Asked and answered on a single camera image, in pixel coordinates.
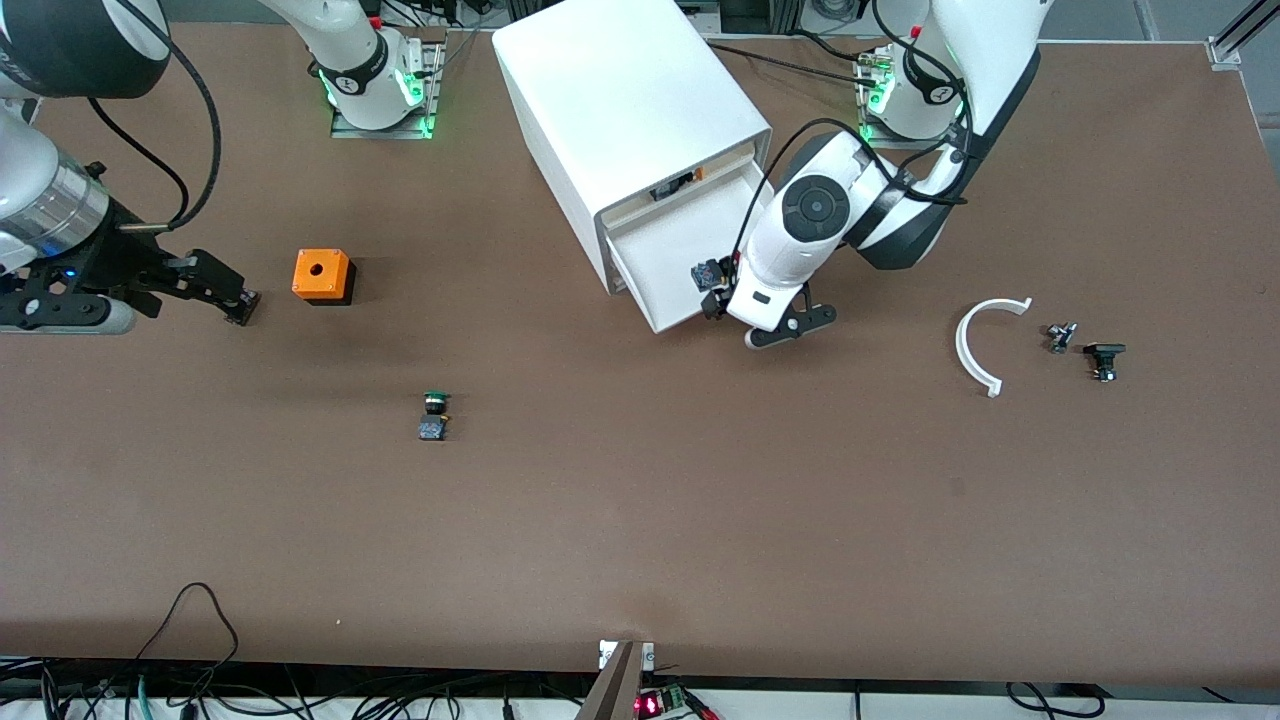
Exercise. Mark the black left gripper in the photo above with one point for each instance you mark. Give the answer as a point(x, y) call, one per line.
point(719, 287)

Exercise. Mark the green push button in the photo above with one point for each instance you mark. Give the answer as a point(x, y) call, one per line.
point(432, 428)

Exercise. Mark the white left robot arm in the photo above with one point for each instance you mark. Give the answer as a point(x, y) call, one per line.
point(815, 210)

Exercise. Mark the aluminium frame profile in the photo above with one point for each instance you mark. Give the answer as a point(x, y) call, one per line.
point(1235, 40)

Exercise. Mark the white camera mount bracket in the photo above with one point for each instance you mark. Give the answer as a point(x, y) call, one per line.
point(648, 655)

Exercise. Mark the circuit board with red light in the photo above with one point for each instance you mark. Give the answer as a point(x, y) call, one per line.
point(650, 705)

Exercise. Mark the black button part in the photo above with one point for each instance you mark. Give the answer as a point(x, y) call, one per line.
point(1104, 352)

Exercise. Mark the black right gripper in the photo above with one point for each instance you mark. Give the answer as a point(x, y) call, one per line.
point(112, 264)

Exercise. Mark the white curved plastic arc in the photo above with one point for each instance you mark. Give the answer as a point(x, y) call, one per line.
point(960, 345)

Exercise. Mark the small silver black part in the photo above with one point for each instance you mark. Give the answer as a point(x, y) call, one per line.
point(1060, 338)

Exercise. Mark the orange button box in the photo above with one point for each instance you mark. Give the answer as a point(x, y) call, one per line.
point(320, 272)

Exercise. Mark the small black orange module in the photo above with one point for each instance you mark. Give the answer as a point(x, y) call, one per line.
point(675, 186)

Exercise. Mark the small black terminal block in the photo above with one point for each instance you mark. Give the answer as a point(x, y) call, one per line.
point(254, 297)

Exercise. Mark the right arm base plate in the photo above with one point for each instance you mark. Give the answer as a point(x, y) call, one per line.
point(432, 80)

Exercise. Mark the grey camera mount beam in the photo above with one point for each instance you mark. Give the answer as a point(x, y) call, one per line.
point(612, 695)

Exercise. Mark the red push button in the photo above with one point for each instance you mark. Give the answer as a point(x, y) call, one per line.
point(708, 272)

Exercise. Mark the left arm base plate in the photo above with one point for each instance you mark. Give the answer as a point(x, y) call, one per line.
point(885, 143)

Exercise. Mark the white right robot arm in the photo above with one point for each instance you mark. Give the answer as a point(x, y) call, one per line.
point(350, 50)

